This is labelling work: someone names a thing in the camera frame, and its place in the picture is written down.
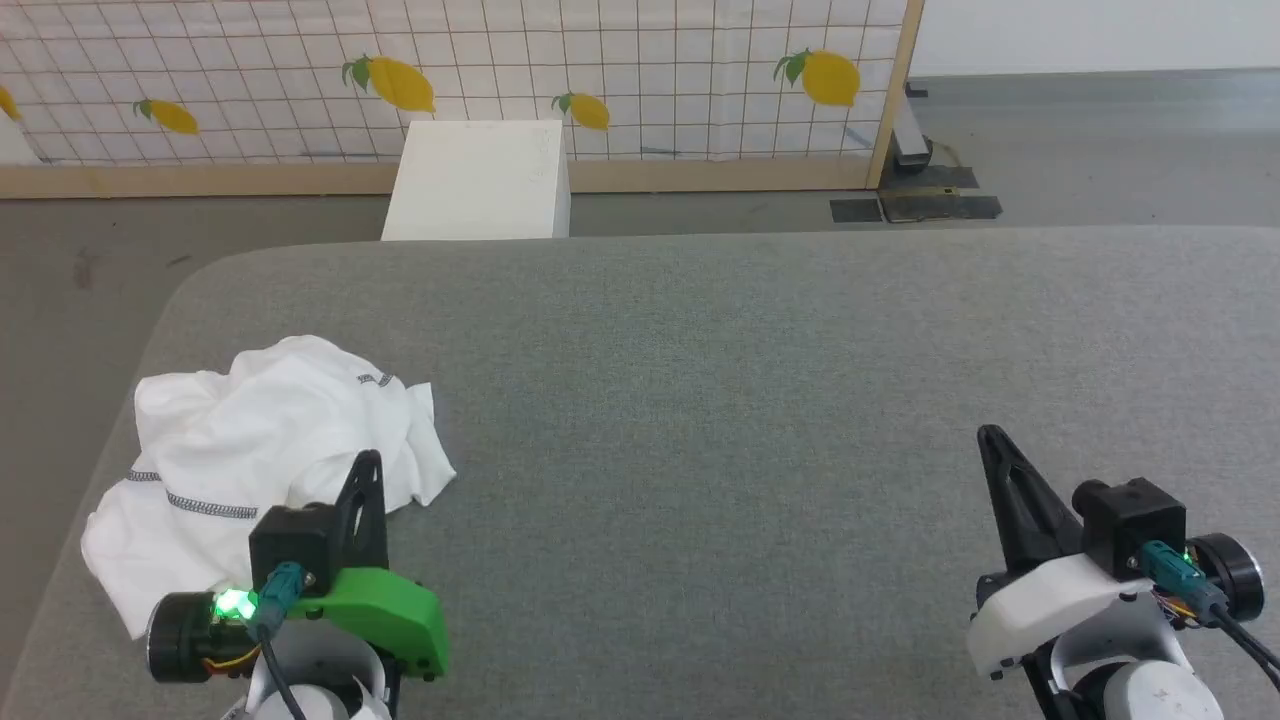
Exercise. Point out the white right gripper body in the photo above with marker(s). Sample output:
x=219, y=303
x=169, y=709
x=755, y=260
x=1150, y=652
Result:
x=1050, y=600

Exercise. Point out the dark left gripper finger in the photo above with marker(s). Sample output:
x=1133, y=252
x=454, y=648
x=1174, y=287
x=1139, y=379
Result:
x=362, y=530

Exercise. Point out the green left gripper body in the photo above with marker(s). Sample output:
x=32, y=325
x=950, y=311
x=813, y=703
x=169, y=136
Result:
x=385, y=615

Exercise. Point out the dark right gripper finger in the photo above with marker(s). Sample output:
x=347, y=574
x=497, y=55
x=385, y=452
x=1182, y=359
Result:
x=1030, y=525

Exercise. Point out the white long-sleeve shirt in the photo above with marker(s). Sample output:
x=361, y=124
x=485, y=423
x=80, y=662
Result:
x=250, y=430

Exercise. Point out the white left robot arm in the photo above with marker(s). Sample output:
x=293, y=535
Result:
x=320, y=702

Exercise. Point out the long black floor mat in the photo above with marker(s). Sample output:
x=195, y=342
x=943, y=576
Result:
x=945, y=207

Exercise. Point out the black floor mat under foot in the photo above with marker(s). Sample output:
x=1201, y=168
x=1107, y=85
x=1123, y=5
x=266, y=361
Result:
x=945, y=177

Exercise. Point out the small black floor mat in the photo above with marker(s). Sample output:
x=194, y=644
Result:
x=856, y=210

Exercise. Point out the white box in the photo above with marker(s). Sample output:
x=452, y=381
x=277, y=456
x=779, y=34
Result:
x=470, y=180

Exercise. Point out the metal screen foot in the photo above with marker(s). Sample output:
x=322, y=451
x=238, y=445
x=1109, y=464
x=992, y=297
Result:
x=910, y=140

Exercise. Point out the lemon-patterned grid partition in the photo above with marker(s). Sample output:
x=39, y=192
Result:
x=700, y=176

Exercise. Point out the lemon print screen cloth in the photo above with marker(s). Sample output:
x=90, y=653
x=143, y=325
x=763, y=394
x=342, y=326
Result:
x=620, y=50

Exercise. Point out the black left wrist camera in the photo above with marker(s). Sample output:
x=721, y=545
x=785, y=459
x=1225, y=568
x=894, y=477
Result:
x=290, y=545

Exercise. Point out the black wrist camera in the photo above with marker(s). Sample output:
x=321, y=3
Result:
x=290, y=545
x=1135, y=520

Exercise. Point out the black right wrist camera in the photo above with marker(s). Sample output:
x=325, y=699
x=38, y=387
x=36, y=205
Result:
x=1135, y=520

